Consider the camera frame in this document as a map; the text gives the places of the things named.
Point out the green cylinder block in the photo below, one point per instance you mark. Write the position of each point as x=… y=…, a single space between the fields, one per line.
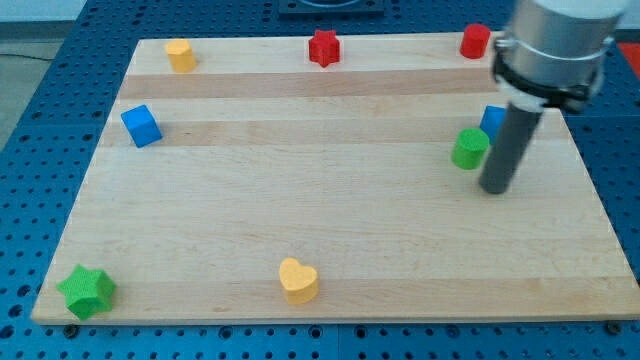
x=469 y=149

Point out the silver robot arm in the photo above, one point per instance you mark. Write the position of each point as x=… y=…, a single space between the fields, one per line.
x=551 y=53

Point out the blue triangle block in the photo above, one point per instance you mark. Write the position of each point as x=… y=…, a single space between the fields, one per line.
x=491 y=121

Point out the wooden board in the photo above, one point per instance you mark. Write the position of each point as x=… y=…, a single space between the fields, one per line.
x=265 y=155

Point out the yellow heart block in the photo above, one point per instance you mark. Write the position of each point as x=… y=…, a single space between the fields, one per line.
x=300 y=283

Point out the red star block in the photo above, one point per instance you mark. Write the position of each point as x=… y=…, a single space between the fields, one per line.
x=324 y=48

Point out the blue cube block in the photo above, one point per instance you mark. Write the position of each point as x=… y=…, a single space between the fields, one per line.
x=141 y=125

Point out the yellow pentagon block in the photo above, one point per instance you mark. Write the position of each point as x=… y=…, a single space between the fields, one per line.
x=181 y=56

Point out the red cylinder block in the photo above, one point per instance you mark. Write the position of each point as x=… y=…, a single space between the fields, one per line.
x=475 y=41

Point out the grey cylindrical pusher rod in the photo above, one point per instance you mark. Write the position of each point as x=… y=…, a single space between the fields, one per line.
x=508 y=149

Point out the green star block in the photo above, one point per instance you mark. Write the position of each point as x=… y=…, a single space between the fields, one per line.
x=87 y=292

